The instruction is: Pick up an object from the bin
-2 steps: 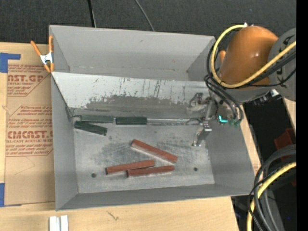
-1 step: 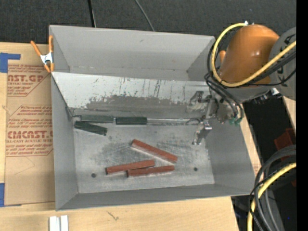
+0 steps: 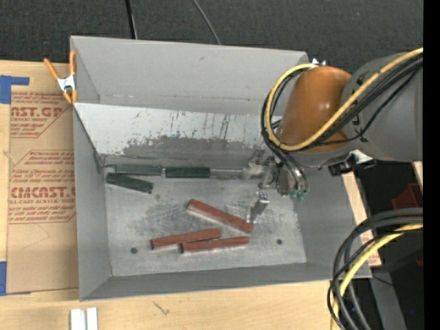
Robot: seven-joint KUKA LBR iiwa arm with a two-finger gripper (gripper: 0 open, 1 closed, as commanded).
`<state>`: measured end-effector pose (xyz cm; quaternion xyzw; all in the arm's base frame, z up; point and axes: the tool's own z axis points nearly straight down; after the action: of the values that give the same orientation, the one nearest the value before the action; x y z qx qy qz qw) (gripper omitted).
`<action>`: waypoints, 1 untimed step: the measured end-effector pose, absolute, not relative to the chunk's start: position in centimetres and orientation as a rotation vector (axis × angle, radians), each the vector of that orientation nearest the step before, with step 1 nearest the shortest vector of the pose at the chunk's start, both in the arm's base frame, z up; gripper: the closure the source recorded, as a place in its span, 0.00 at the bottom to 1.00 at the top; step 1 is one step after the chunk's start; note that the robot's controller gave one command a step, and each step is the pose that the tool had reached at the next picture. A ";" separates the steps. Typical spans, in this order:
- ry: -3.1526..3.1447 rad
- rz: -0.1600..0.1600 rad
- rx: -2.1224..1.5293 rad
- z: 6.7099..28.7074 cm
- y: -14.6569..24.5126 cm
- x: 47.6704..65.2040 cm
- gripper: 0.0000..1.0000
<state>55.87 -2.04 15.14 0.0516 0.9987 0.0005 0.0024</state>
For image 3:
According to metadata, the brown cardboard board red print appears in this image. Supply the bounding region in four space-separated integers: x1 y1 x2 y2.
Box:
0 59 80 296

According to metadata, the black cylinder on white bracket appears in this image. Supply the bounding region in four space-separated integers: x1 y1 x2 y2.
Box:
327 151 377 177

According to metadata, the grey metal bin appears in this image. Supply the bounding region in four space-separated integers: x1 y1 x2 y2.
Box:
69 35 373 303

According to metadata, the dark green flat block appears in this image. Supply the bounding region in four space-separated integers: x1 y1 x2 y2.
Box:
105 172 155 195
164 166 212 179
114 164 163 177

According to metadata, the red-brown flat block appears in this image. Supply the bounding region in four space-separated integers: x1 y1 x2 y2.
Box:
149 228 223 251
186 198 255 234
179 235 250 254

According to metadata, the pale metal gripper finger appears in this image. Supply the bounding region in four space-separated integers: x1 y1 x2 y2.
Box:
245 190 272 225

